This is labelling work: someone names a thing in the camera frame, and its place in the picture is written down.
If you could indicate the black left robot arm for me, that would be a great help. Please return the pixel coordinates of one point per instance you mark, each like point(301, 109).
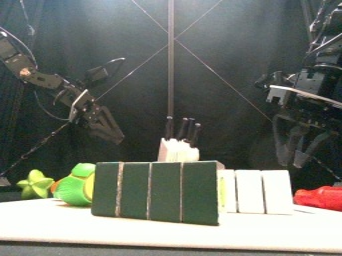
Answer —
point(41, 78)

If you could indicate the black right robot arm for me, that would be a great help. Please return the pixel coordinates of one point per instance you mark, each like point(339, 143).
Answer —
point(332, 30)

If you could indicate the red toy vegetable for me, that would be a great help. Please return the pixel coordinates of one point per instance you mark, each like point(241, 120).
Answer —
point(319, 198)

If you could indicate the white sliced toy block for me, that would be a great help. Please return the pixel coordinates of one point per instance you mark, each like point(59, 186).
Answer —
point(263, 191)

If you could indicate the pink white packet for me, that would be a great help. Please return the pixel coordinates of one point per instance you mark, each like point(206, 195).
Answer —
point(178, 151)

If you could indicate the light green pea pod toy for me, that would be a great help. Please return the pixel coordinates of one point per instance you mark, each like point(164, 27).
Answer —
point(76, 191)

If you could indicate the orange toy vegetable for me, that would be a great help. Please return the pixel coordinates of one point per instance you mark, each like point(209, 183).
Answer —
point(55, 187)

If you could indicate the dark green sliced toy vegetable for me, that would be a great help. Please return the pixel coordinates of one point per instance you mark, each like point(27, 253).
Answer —
point(154, 191)

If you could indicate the yellow-green star fruit toy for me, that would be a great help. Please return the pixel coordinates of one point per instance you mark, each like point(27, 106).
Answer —
point(35, 185)

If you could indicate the white cutting board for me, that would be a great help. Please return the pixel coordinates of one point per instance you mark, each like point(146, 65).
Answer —
point(68, 226)

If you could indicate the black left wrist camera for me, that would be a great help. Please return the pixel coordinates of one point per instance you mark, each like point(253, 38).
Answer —
point(97, 74)

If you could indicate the grey vertical frame pole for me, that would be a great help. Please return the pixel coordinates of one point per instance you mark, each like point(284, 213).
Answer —
point(170, 66)

